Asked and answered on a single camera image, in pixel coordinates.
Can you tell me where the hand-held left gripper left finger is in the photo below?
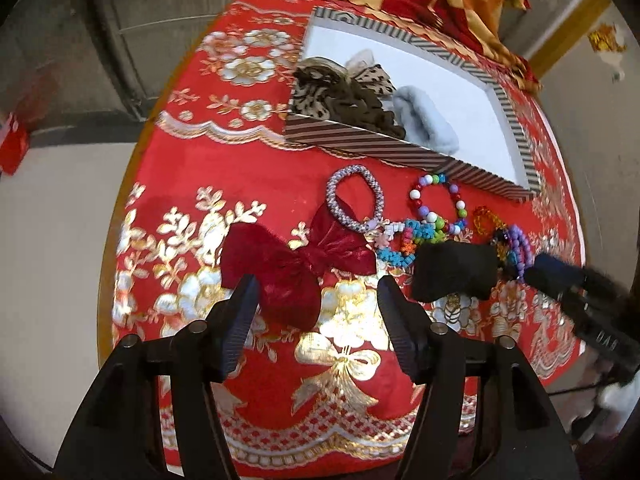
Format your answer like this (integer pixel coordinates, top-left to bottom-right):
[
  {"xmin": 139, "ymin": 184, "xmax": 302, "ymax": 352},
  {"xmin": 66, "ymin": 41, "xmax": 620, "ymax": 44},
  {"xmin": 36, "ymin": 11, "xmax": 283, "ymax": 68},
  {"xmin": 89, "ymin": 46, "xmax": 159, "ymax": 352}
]
[{"xmin": 52, "ymin": 274, "xmax": 261, "ymax": 480}]

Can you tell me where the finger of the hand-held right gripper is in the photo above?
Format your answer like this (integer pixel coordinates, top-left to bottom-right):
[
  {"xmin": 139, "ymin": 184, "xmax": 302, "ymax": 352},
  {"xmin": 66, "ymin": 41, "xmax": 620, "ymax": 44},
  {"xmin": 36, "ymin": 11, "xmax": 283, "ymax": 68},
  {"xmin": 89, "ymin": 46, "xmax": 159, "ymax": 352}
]
[
  {"xmin": 522, "ymin": 266, "xmax": 581, "ymax": 302},
  {"xmin": 536, "ymin": 252, "xmax": 588, "ymax": 283}
]

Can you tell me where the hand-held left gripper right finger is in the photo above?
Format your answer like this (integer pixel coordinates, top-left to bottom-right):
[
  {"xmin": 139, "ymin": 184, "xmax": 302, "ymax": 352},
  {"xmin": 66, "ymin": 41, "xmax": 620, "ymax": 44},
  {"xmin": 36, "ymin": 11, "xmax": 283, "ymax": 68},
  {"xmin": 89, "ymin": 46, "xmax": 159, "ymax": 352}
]
[{"xmin": 376, "ymin": 275, "xmax": 583, "ymax": 480}]

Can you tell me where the purple bead bracelet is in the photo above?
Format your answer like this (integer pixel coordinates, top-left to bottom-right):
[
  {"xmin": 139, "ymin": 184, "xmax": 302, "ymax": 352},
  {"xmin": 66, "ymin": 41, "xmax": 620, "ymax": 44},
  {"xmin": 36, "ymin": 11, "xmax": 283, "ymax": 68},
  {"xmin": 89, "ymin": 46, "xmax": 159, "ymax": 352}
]
[{"xmin": 492, "ymin": 225, "xmax": 533, "ymax": 281}]

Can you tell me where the red velvet bow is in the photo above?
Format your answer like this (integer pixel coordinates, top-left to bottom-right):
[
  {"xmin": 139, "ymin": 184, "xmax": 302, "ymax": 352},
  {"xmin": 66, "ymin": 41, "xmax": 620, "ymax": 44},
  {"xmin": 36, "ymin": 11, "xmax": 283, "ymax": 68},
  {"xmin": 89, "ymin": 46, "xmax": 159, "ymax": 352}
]
[{"xmin": 220, "ymin": 203, "xmax": 377, "ymax": 332}]

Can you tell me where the orange bead bracelet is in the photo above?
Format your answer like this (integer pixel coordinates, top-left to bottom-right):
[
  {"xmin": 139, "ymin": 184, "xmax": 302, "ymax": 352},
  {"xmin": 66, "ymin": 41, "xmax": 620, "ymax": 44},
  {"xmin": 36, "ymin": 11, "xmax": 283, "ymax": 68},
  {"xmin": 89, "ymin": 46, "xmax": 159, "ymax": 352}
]
[{"xmin": 472, "ymin": 205, "xmax": 506, "ymax": 238}]

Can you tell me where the multicoloured round bead bracelet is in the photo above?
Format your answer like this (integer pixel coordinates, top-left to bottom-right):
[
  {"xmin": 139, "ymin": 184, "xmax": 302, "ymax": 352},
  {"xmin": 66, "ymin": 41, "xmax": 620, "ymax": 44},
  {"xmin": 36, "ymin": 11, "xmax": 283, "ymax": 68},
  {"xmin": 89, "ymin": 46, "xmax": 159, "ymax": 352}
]
[{"xmin": 409, "ymin": 173, "xmax": 469, "ymax": 226}]

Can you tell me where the silver beaded bracelet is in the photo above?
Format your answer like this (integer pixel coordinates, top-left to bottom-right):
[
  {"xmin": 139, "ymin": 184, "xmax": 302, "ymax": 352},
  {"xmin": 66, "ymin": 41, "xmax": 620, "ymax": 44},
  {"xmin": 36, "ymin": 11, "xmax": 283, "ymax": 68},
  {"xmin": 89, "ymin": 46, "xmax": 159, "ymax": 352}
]
[{"xmin": 326, "ymin": 167, "xmax": 383, "ymax": 233}]

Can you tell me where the striped cardboard box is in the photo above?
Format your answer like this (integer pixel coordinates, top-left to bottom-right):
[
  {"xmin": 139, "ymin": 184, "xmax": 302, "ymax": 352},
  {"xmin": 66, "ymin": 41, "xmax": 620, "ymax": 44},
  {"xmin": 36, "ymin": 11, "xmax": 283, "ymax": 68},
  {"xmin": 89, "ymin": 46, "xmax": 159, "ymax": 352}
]
[{"xmin": 284, "ymin": 7, "xmax": 543, "ymax": 204}]

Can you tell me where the red gold floral tablecloth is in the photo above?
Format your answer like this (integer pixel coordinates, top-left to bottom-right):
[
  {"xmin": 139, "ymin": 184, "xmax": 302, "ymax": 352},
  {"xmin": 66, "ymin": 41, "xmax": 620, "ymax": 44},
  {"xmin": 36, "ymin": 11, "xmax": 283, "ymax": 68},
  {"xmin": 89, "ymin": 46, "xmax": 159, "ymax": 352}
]
[{"xmin": 111, "ymin": 0, "xmax": 586, "ymax": 466}]

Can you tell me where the light grey fluffy scrunchie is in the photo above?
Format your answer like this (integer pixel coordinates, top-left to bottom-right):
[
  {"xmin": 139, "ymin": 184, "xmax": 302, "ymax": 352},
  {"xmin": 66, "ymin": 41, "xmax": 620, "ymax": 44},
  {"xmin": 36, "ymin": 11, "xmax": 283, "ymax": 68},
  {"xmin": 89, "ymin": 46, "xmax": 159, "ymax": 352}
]
[{"xmin": 392, "ymin": 86, "xmax": 461, "ymax": 153}]

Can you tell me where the brown scrunchie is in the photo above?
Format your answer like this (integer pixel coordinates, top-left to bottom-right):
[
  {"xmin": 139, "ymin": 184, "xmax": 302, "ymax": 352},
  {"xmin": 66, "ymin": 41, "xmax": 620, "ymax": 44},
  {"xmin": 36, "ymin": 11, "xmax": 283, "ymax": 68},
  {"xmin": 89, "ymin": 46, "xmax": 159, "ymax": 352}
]
[{"xmin": 332, "ymin": 82, "xmax": 407, "ymax": 138}]

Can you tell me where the leopard print scrunchie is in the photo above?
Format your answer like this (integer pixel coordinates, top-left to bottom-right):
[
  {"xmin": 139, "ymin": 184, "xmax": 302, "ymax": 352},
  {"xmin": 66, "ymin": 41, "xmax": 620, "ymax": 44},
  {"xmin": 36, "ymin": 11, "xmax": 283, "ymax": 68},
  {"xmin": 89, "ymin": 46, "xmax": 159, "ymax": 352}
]
[{"xmin": 291, "ymin": 57, "xmax": 351, "ymax": 121}]

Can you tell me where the dotted beige hair bow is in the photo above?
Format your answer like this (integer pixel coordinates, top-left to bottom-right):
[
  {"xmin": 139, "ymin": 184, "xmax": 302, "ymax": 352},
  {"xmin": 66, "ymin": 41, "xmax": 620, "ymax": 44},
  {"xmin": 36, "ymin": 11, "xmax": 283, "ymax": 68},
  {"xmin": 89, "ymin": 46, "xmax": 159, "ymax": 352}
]
[{"xmin": 345, "ymin": 50, "xmax": 396, "ymax": 98}]

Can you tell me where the orange red patterned blanket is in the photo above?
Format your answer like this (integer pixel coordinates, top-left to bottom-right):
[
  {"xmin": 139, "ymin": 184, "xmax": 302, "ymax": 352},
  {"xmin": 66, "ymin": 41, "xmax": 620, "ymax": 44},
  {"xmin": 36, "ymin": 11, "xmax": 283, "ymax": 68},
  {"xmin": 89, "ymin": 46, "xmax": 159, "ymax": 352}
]
[{"xmin": 250, "ymin": 0, "xmax": 543, "ymax": 93}]

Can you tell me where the red bag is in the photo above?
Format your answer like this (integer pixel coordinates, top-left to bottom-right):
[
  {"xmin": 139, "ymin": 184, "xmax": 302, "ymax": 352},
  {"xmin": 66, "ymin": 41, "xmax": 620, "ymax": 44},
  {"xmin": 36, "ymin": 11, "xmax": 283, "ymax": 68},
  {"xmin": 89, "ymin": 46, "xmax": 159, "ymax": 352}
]
[{"xmin": 0, "ymin": 110, "xmax": 31, "ymax": 176}]

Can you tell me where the black cable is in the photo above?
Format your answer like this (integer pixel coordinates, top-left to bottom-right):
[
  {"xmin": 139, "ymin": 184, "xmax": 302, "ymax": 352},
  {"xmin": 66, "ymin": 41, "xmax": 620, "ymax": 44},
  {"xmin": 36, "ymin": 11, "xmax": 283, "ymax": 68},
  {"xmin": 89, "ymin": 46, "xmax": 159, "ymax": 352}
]
[{"xmin": 550, "ymin": 382, "xmax": 608, "ymax": 400}]

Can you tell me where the orange yellow wall sticker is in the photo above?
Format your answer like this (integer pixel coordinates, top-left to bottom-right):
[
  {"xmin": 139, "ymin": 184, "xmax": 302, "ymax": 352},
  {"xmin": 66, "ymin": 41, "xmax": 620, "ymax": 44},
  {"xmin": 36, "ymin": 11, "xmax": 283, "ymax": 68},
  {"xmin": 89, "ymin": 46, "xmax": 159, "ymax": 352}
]
[{"xmin": 587, "ymin": 22, "xmax": 628, "ymax": 83}]

